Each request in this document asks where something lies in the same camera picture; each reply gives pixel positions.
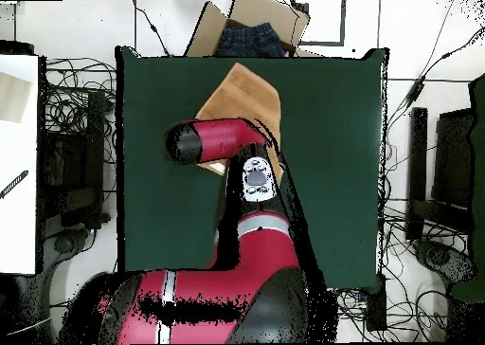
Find tan terry towel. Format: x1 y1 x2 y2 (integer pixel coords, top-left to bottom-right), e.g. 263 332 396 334
193 61 286 183

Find dark green table cloth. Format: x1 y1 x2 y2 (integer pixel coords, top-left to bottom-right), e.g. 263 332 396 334
115 45 389 293

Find blue denim jeans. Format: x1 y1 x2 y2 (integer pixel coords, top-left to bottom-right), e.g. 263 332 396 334
214 22 286 58

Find black equipment rack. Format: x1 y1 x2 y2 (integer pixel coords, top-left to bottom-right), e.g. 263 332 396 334
37 88 112 242

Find brown cardboard box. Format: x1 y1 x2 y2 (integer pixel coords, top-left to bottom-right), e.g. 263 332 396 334
184 0 323 58

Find black rectangular bar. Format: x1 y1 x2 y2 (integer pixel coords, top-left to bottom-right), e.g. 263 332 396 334
405 106 429 242

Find black power strip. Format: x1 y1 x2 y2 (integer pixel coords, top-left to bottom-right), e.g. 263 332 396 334
365 274 387 333

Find grey office chair base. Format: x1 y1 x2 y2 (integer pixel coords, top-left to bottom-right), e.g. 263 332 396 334
37 227 100 285

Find black equipment case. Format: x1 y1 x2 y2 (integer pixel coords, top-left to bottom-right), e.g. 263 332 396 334
431 107 478 209

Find white table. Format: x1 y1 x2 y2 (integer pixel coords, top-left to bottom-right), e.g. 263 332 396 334
0 53 40 276

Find beige paper sheet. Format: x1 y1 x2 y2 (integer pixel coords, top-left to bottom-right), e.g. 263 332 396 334
0 70 33 124

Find black cable with inline plug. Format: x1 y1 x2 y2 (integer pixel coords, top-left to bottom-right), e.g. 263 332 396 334
132 0 172 57

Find tangled black cables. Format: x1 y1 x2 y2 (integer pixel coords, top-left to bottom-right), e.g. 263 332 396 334
336 204 469 342
44 56 117 164

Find black cable with adapter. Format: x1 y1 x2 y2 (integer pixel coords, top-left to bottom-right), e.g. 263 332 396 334
386 26 485 134

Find black ridged strap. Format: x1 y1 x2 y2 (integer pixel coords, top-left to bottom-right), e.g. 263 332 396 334
0 169 30 200

